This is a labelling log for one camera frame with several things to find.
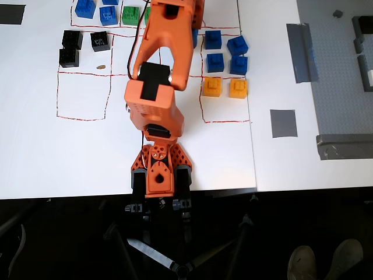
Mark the black tape patch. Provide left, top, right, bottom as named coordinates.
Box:
left=0, top=3, right=27, bottom=25

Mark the grey brick frame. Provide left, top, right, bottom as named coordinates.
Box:
left=351, top=15, right=373, bottom=39

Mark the black chair star base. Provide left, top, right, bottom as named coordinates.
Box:
left=101, top=195, right=260, bottom=280

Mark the long grey tape strip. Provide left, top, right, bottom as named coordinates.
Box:
left=286, top=22, right=319, bottom=84

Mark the grey square tape marker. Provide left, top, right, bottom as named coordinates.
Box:
left=269, top=109, right=299, bottom=139

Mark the grey curved strap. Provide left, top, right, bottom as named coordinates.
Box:
left=7, top=223, right=27, bottom=278

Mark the wrinkled grey tape strip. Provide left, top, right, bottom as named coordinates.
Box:
left=316, top=133, right=373, bottom=161

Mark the black toy brick block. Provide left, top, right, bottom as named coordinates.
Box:
left=90, top=31, right=111, bottom=53
left=58, top=47, right=80, bottom=68
left=61, top=29, right=84, bottom=50

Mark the black table clamp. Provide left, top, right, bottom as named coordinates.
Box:
left=172, top=164, right=193, bottom=211
left=125, top=169, right=147, bottom=214

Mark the grey studded baseplate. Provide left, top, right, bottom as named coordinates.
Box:
left=296, top=0, right=373, bottom=137

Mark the grey brick wall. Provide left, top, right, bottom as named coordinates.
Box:
left=357, top=54, right=373, bottom=92

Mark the yellow toy brick block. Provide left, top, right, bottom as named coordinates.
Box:
left=228, top=79, right=248, bottom=99
left=202, top=77, right=223, bottom=97

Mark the black red arm cable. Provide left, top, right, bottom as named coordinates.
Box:
left=126, top=0, right=153, bottom=80

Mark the grey left shoe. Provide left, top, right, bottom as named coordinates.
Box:
left=287, top=245, right=318, bottom=280

